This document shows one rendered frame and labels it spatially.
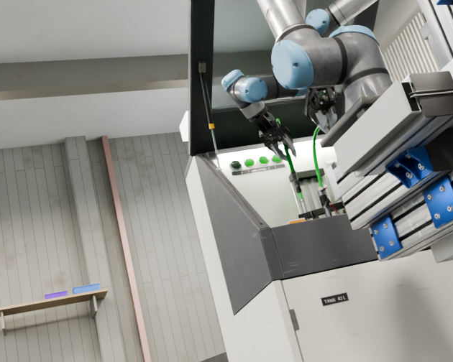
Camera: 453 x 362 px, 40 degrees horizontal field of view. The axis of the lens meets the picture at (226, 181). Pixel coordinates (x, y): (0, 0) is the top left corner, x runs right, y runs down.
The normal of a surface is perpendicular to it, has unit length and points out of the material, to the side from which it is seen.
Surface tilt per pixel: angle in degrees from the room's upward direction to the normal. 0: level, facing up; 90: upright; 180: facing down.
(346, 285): 90
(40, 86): 90
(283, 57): 97
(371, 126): 90
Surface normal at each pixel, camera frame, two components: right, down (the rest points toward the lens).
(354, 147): -0.93, 0.12
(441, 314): 0.18, -0.37
